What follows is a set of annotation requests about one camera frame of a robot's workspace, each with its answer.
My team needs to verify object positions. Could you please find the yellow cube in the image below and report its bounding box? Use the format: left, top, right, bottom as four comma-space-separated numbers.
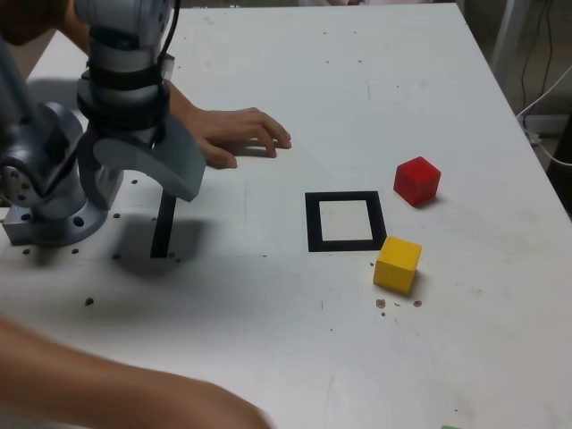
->
373, 236, 424, 296

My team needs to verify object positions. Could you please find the red cube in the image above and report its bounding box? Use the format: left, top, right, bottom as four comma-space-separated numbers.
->
392, 156, 442, 207

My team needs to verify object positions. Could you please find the black tape square outline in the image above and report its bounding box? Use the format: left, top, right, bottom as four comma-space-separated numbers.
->
305, 190, 388, 254

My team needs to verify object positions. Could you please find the black hanging cable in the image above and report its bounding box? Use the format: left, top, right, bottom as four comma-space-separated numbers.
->
519, 0, 556, 115

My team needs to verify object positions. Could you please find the black tape strip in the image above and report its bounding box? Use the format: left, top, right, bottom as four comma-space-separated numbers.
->
149, 192, 179, 259

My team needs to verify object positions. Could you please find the black case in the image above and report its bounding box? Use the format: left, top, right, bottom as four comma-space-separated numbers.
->
545, 132, 572, 227

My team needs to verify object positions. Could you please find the person's hand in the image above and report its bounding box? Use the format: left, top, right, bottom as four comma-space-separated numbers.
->
192, 105, 293, 171

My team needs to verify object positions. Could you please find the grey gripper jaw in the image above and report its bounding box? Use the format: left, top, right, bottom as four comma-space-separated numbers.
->
90, 114, 207, 203
78, 129, 125, 212

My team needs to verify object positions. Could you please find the white cable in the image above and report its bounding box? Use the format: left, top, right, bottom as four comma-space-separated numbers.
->
517, 65, 572, 167

